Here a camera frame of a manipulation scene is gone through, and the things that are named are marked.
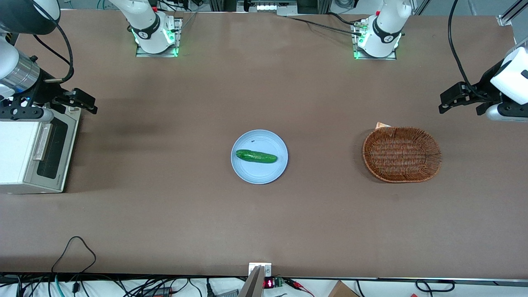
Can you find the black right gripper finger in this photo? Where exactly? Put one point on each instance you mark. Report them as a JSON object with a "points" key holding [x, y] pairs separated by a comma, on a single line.
{"points": [[84, 97], [82, 106]]}

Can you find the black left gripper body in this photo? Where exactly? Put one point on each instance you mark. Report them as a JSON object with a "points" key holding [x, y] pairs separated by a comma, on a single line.
{"points": [[485, 86]]}

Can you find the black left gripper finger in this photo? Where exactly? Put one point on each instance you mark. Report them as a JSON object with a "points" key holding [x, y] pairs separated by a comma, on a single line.
{"points": [[451, 105], [453, 91]]}

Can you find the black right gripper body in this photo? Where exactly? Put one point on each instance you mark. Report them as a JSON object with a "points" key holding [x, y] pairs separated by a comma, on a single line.
{"points": [[43, 90]]}

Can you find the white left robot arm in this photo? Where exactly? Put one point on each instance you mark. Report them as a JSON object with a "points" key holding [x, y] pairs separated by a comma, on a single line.
{"points": [[383, 29]]}

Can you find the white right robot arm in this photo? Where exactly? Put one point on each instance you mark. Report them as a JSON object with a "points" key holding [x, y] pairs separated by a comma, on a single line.
{"points": [[152, 33]]}

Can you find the silver oven control knob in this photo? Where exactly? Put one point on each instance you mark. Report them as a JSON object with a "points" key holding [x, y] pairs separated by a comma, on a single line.
{"points": [[74, 110]]}

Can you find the white toaster oven body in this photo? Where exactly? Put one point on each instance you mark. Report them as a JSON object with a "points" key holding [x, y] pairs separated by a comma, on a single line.
{"points": [[12, 156]]}

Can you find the brown wicker basket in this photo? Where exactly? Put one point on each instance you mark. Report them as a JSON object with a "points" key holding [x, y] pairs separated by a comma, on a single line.
{"points": [[402, 154]]}

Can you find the beige paper tag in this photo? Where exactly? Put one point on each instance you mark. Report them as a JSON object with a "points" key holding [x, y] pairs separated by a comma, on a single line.
{"points": [[381, 125]]}

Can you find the green cucumber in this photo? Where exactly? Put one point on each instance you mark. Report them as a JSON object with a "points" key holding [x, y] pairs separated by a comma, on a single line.
{"points": [[255, 156]]}

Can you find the light blue round plate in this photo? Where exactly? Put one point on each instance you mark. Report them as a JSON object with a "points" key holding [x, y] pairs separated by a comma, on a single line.
{"points": [[264, 173]]}

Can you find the cardboard box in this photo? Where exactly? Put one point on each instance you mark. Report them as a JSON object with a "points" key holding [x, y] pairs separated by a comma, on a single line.
{"points": [[342, 290]]}

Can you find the red clip leads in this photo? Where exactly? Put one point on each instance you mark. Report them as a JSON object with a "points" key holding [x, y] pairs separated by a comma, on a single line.
{"points": [[299, 285]]}

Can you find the grey power strip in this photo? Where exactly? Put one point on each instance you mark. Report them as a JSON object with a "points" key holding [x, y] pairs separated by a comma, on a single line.
{"points": [[227, 293]]}

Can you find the red digit display module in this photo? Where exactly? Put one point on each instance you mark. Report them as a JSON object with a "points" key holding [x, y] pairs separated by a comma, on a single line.
{"points": [[269, 283]]}

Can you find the aluminium frame profile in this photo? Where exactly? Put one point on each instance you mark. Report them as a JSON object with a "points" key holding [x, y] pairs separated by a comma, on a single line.
{"points": [[511, 12]]}

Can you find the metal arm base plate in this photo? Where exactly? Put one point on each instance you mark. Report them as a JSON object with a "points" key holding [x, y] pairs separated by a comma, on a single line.
{"points": [[178, 37], [355, 39]]}

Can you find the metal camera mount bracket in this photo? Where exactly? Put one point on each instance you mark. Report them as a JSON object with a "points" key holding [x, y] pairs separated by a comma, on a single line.
{"points": [[259, 272]]}

